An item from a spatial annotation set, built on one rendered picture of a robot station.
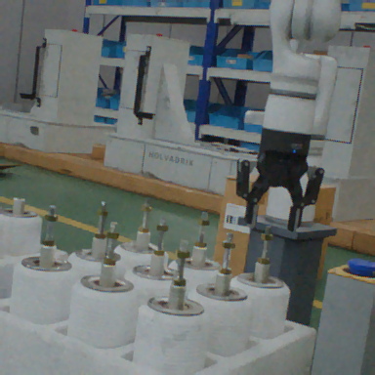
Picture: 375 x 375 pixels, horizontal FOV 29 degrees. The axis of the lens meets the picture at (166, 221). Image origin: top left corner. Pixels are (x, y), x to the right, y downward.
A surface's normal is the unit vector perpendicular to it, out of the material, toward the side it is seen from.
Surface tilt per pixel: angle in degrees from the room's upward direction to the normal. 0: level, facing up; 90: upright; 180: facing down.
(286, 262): 90
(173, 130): 90
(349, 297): 90
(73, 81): 90
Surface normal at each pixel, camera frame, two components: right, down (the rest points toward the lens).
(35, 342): -0.58, 0.07
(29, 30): 0.72, 0.21
